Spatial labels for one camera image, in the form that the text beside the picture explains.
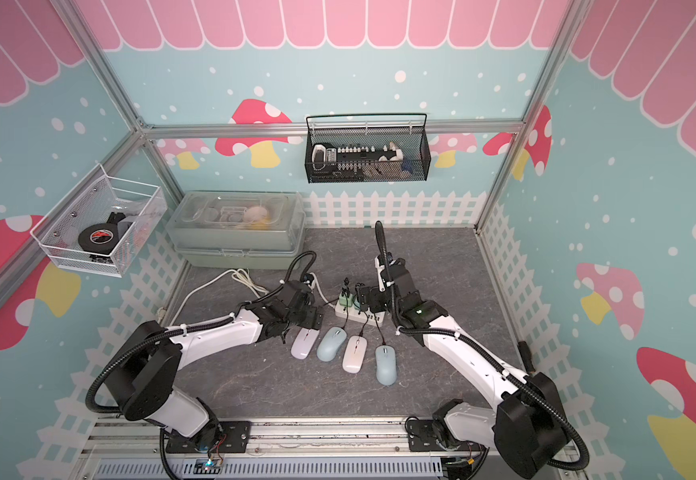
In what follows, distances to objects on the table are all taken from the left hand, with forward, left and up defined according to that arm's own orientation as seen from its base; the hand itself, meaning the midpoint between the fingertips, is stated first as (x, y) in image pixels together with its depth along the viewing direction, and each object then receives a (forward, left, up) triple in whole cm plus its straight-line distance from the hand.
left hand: (310, 312), depth 91 cm
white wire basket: (+18, +48, +25) cm, 57 cm away
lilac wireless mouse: (-8, +1, -4) cm, 9 cm away
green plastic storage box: (+25, +26, +10) cm, 37 cm away
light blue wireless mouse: (-8, -6, -3) cm, 11 cm away
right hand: (+2, -19, +11) cm, 22 cm away
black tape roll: (+4, +48, +29) cm, 56 cm away
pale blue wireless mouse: (-16, -23, -3) cm, 28 cm away
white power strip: (0, -20, -2) cm, 20 cm away
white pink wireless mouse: (-11, -14, -4) cm, 18 cm away
